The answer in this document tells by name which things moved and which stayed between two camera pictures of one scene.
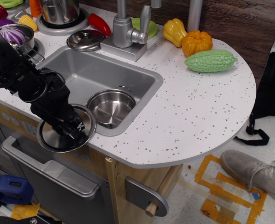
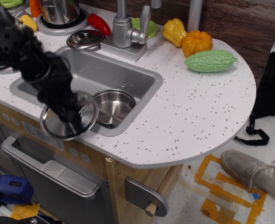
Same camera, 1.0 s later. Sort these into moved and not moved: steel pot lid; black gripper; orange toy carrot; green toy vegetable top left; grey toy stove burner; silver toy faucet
Moved: steel pot lid; black gripper
Not moved: green toy vegetable top left; silver toy faucet; grey toy stove burner; orange toy carrot
